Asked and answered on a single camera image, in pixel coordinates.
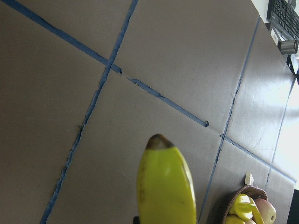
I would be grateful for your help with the long yellow toy banana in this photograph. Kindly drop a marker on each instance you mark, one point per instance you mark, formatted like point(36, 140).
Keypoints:
point(164, 187)

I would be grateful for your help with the glossy yellow toy banana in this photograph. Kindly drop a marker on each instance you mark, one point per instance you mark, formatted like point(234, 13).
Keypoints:
point(233, 219)

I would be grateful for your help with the paper tag on basket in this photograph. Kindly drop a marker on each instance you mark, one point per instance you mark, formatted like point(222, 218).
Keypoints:
point(249, 180)

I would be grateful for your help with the small yellow toy banana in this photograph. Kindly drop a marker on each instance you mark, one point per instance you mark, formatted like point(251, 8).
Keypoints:
point(242, 207)

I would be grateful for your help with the small metal cup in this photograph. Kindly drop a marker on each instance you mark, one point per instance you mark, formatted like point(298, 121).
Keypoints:
point(288, 47)

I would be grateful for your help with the pink white toy peach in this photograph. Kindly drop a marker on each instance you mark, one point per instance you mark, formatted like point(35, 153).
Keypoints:
point(267, 211)

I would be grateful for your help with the black computer keyboard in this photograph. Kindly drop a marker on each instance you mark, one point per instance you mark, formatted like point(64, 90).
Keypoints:
point(283, 17)

